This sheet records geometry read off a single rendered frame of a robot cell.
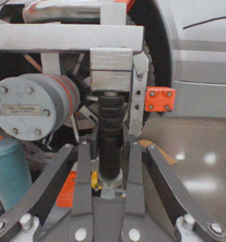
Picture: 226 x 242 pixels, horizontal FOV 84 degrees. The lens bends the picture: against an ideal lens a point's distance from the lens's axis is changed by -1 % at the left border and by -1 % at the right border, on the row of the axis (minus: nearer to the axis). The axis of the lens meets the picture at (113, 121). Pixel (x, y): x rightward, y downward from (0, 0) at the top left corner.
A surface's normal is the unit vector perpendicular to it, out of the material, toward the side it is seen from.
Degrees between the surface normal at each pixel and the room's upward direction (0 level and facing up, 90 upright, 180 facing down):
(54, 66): 90
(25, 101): 90
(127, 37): 90
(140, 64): 90
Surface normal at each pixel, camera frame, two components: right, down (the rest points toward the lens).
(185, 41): 0.00, 0.34
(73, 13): -0.01, 0.85
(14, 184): 0.71, 0.29
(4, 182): 0.33, 0.33
